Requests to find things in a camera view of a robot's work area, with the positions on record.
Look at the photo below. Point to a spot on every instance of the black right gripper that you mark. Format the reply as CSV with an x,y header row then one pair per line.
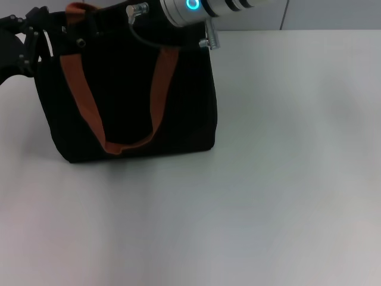
x,y
125,22

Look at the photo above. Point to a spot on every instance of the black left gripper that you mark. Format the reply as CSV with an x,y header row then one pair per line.
x,y
10,50

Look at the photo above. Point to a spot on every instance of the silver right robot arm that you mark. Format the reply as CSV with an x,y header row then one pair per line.
x,y
226,10

